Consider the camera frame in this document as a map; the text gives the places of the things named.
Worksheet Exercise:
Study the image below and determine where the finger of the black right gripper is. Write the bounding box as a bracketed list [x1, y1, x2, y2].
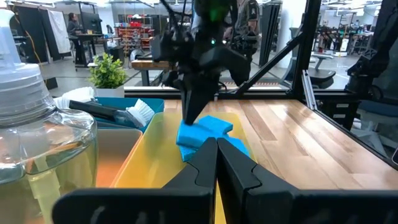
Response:
[217, 46, 251, 86]
[180, 73, 218, 125]

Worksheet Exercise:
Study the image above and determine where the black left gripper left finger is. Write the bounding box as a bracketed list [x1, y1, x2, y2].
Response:
[51, 138, 218, 224]

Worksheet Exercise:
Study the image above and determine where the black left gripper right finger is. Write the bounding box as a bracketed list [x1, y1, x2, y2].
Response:
[217, 138, 398, 224]

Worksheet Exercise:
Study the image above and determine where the blue cellulose sponge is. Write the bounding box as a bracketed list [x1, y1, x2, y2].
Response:
[175, 120, 225, 149]
[178, 136, 251, 162]
[198, 114, 234, 135]

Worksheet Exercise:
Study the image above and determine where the white dish brush black handle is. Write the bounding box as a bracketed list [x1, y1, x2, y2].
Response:
[63, 86, 96, 101]
[53, 93, 77, 110]
[68, 98, 155, 129]

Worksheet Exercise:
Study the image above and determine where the clear yellow soap pump bottle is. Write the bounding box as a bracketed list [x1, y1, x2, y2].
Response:
[0, 8, 99, 224]

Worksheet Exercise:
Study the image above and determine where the teal plastic tray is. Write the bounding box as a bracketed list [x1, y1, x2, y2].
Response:
[70, 96, 165, 134]

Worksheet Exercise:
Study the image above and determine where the wooden workbench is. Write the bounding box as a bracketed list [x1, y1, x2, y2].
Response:
[130, 58, 175, 87]

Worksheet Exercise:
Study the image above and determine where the black standing panel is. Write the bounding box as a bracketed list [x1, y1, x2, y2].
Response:
[259, 2, 282, 68]

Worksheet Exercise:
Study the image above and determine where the person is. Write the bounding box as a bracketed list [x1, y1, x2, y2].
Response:
[66, 12, 83, 37]
[223, 0, 261, 65]

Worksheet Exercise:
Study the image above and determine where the yellow translucent plastic tray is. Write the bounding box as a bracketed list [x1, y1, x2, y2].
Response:
[112, 111, 252, 224]

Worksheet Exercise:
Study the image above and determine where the orange translucent plastic tray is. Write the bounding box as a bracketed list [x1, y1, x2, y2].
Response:
[95, 127, 144, 189]

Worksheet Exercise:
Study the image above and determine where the red storage shelf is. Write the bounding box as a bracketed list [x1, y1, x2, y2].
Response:
[115, 19, 154, 51]

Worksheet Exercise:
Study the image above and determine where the green plant in white pot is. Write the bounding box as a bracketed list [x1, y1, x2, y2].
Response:
[87, 52, 128, 98]

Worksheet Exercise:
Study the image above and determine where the black computer monitor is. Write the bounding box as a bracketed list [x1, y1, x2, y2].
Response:
[79, 11, 103, 34]

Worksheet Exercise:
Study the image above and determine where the black office desk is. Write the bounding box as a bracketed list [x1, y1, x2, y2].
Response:
[68, 32, 98, 68]

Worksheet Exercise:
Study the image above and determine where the black aluminium rig frame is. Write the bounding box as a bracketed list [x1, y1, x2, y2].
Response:
[123, 0, 398, 170]

